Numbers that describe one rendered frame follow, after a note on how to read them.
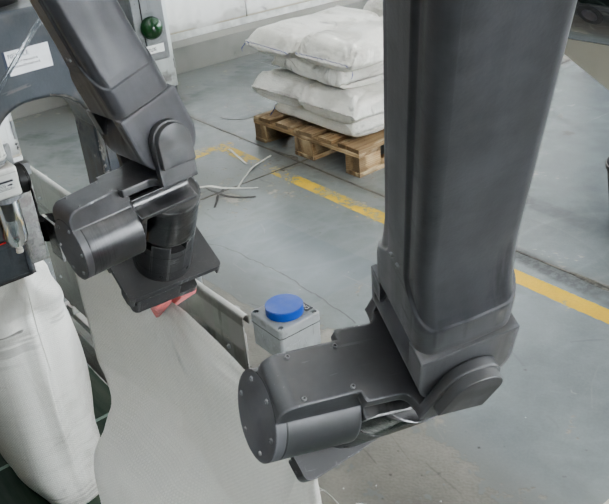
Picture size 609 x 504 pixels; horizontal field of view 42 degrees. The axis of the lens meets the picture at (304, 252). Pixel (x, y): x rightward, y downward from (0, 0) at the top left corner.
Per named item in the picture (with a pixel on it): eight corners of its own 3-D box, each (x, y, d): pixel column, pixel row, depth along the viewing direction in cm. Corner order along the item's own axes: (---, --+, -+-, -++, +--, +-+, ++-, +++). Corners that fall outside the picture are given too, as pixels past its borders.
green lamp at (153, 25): (168, 38, 103) (164, 15, 102) (148, 43, 101) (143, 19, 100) (158, 35, 105) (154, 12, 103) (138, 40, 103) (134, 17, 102)
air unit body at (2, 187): (48, 249, 98) (16, 131, 90) (11, 262, 95) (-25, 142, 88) (34, 237, 101) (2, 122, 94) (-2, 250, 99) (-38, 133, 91)
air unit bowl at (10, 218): (34, 244, 97) (21, 198, 94) (10, 252, 95) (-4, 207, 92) (25, 236, 99) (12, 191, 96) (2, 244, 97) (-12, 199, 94)
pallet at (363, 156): (515, 110, 437) (516, 84, 430) (360, 178, 372) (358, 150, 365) (406, 84, 494) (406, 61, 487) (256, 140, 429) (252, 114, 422)
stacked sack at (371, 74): (411, 78, 381) (411, 49, 375) (340, 98, 363) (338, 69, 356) (334, 54, 431) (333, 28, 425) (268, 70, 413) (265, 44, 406)
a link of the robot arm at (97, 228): (188, 115, 66) (138, 99, 72) (62, 163, 60) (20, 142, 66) (217, 240, 71) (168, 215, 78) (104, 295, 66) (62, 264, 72)
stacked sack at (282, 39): (392, 37, 407) (391, 9, 400) (288, 66, 375) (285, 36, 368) (340, 25, 439) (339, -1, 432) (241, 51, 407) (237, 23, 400)
